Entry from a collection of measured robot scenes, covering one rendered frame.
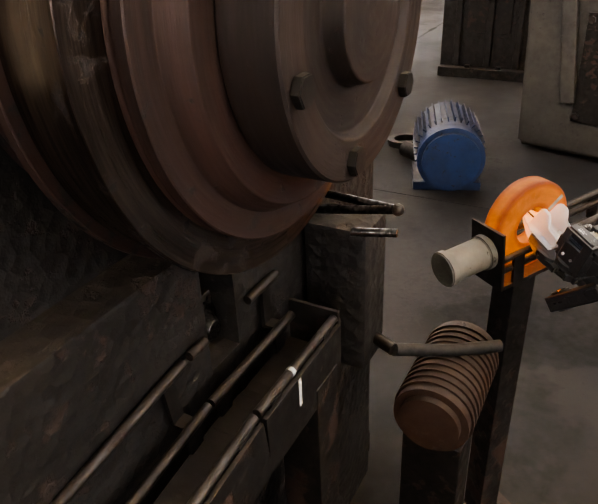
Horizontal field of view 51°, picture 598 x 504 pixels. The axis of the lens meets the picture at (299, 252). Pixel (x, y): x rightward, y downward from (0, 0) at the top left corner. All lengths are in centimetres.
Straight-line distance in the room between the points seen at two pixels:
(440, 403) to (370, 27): 63
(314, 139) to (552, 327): 169
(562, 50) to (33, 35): 300
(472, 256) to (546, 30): 239
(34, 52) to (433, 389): 76
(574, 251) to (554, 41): 237
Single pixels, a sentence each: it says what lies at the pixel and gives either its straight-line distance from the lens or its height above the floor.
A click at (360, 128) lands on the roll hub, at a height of 101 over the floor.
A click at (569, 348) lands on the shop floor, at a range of 202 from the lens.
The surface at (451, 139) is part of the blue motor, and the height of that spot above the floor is 29.
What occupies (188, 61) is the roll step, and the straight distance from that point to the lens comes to 41.
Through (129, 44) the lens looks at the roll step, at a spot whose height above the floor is 112.
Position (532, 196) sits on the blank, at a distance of 106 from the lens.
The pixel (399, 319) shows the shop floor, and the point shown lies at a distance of 204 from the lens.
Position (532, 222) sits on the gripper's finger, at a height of 72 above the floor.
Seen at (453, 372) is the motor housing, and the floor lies 53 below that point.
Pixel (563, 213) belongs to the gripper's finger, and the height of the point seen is 74.
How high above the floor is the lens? 119
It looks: 30 degrees down
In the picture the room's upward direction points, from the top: 3 degrees counter-clockwise
